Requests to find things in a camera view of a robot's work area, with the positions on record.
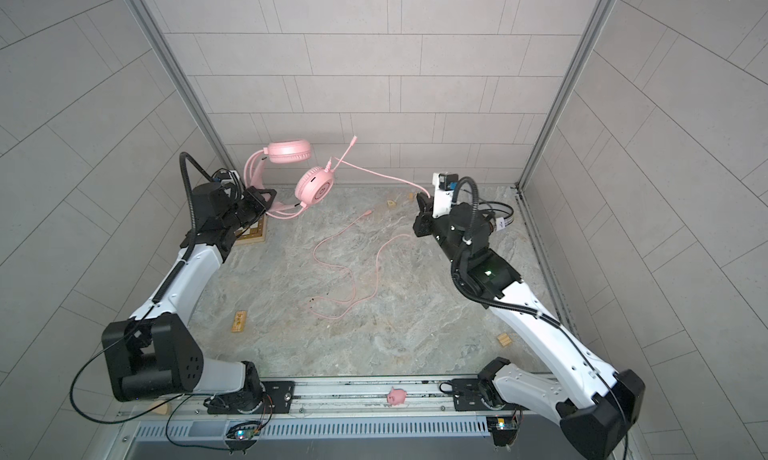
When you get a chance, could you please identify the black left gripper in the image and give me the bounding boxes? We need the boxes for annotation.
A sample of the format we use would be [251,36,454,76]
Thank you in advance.
[218,187,276,235]

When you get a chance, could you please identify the white black headphones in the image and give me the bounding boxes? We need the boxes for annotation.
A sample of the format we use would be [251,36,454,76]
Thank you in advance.
[479,200,515,231]

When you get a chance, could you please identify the pink headphone cable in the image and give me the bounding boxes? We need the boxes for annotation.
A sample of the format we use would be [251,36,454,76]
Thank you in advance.
[308,156,433,321]

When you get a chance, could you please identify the pink headphones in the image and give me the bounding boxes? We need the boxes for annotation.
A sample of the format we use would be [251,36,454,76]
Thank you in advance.
[242,136,357,220]

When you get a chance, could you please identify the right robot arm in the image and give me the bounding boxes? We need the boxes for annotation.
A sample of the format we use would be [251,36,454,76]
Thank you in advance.
[413,173,646,459]

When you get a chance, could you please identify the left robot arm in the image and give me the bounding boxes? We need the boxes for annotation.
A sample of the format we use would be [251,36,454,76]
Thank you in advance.
[98,152,276,414]

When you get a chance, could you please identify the wooden folded chess board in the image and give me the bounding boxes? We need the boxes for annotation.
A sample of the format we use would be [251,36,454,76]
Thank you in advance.
[235,216,267,245]

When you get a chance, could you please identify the rectangular wooden block left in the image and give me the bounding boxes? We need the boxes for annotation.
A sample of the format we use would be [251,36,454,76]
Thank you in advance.
[231,310,247,333]

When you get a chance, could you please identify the wooden block right front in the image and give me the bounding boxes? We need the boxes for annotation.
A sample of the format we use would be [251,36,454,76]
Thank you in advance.
[497,333,513,347]

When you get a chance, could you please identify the pink pig toy centre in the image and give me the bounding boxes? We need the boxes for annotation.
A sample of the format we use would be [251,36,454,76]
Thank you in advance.
[386,387,407,406]

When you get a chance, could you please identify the right circuit board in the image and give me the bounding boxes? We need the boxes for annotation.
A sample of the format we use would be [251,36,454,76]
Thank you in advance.
[486,416,520,449]

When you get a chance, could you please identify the circuit board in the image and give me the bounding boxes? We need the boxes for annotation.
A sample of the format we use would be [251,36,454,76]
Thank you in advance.
[486,416,520,449]
[225,421,263,442]

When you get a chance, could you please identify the round wooden piece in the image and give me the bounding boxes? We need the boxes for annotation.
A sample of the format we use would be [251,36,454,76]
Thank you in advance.
[150,401,170,416]

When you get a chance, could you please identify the left circuit board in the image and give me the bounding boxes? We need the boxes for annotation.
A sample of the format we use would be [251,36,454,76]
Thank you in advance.
[225,421,263,442]

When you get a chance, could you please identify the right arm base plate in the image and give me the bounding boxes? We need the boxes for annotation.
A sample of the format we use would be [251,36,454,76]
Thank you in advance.
[440,378,523,411]

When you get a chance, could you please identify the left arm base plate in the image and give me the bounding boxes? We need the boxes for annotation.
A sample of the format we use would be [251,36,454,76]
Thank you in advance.
[203,381,295,415]

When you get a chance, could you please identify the aluminium rail frame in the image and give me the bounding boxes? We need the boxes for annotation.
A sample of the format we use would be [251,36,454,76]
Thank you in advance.
[113,376,550,454]

